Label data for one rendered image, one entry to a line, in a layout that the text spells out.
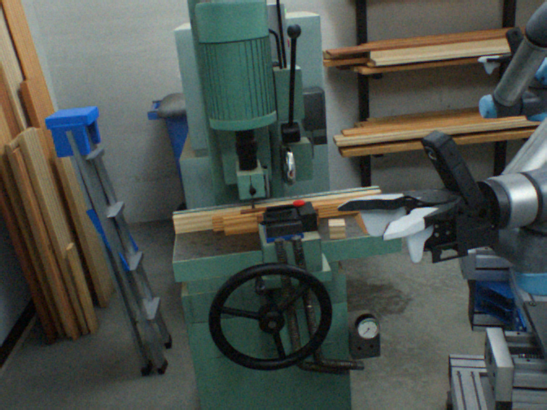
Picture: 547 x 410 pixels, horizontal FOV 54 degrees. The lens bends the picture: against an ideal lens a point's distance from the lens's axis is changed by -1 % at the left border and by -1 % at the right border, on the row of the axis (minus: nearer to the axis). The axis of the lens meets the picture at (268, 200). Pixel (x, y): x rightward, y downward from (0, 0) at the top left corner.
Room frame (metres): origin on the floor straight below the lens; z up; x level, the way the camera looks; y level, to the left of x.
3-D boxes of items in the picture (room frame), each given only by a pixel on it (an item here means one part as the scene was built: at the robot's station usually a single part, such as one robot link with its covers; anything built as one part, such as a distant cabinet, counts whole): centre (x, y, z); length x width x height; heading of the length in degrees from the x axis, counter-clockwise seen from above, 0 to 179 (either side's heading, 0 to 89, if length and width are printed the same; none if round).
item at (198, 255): (1.29, -0.03, 0.87); 0.61 x 0.30 x 0.06; 94
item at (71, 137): (2.04, 0.66, 0.58); 0.27 x 0.25 x 1.16; 90
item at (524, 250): (0.71, -0.40, 1.12); 0.11 x 0.08 x 0.11; 12
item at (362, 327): (1.20, -0.23, 0.65); 0.06 x 0.04 x 0.08; 94
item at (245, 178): (1.41, 0.05, 1.03); 0.14 x 0.07 x 0.09; 4
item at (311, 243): (1.21, -0.04, 0.92); 0.15 x 0.13 x 0.09; 94
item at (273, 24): (1.72, -0.07, 1.40); 0.10 x 0.06 x 0.16; 4
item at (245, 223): (1.36, 0.00, 0.92); 0.25 x 0.02 x 0.05; 94
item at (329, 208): (1.41, -0.13, 0.92); 0.59 x 0.02 x 0.04; 94
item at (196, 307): (1.52, 0.05, 0.76); 0.57 x 0.45 x 0.09; 4
